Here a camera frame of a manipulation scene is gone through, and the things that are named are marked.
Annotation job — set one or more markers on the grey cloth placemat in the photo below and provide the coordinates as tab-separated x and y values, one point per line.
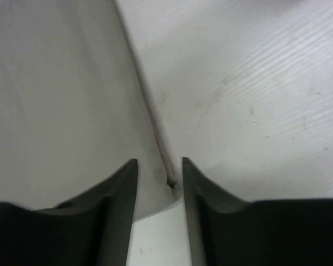
71	106

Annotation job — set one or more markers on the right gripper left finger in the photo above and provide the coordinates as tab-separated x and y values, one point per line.
92	228

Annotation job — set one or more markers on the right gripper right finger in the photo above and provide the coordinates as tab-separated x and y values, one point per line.
226	230

